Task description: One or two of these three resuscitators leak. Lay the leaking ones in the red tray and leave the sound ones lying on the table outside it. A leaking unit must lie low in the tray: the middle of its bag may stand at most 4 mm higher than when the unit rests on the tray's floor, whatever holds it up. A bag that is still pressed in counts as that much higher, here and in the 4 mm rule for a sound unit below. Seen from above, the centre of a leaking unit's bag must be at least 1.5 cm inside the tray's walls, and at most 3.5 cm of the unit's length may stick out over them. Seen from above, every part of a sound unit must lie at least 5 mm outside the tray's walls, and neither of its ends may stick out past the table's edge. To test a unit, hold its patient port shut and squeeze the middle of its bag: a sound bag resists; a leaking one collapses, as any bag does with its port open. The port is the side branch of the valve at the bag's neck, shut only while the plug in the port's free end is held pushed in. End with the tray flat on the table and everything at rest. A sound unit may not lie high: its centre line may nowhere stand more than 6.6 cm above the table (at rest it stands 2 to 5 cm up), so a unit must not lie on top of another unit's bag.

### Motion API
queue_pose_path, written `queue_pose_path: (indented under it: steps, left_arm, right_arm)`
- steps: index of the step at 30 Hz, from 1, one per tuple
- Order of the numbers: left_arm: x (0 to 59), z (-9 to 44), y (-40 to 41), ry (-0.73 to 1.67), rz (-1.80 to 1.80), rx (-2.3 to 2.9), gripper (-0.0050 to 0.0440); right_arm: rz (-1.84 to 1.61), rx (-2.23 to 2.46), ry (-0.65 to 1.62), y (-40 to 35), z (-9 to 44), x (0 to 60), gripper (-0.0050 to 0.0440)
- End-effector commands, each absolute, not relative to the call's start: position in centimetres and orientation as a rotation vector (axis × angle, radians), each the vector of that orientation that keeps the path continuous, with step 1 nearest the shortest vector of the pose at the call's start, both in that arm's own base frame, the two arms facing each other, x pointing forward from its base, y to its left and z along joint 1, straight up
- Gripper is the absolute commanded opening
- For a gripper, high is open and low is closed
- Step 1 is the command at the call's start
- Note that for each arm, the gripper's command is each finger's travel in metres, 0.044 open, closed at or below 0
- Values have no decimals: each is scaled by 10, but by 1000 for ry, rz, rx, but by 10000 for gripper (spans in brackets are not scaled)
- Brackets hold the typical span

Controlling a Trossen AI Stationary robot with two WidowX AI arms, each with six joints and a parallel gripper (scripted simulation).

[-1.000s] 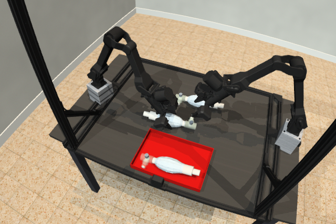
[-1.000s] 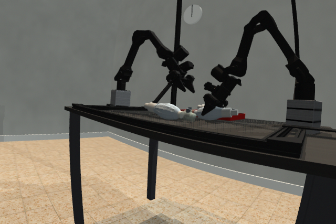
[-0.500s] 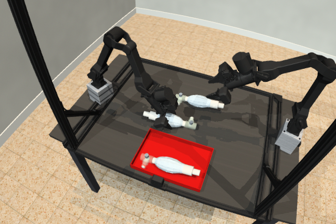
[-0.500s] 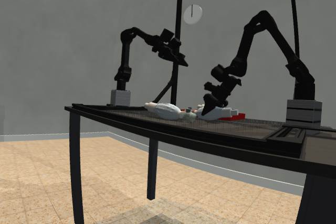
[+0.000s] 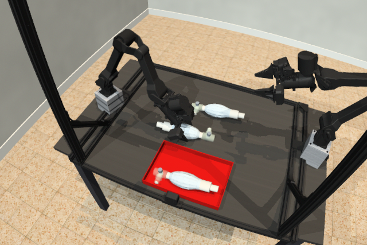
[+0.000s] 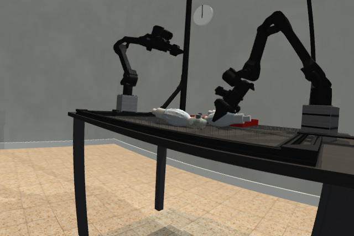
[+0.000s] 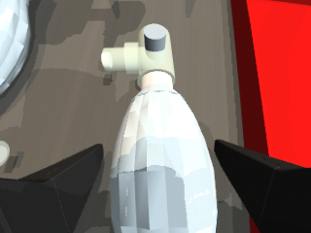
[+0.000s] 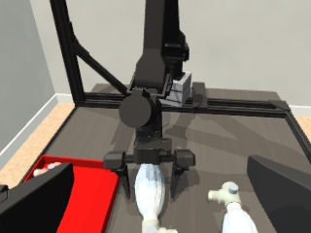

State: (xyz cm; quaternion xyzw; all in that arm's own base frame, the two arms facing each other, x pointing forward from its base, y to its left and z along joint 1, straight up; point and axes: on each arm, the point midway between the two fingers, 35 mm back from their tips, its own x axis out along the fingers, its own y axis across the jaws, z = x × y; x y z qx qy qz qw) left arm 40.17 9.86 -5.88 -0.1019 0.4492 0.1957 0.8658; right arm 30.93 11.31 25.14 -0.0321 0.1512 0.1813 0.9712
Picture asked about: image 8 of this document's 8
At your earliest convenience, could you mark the red tray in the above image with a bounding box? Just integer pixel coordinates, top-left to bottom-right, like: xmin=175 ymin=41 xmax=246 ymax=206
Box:
xmin=24 ymin=155 xmax=121 ymax=233

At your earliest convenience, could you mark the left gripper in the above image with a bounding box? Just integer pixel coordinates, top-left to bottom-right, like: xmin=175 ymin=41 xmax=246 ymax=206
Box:
xmin=103 ymin=125 xmax=195 ymax=200

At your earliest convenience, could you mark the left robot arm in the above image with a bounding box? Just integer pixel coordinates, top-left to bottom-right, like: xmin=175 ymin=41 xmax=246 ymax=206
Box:
xmin=119 ymin=0 xmax=190 ymax=165

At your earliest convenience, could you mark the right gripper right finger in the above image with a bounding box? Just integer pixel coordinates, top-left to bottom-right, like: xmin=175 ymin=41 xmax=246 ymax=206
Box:
xmin=247 ymin=155 xmax=311 ymax=233

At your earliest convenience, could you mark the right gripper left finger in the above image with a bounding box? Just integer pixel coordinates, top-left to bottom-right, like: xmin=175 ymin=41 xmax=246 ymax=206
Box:
xmin=0 ymin=162 xmax=75 ymax=233

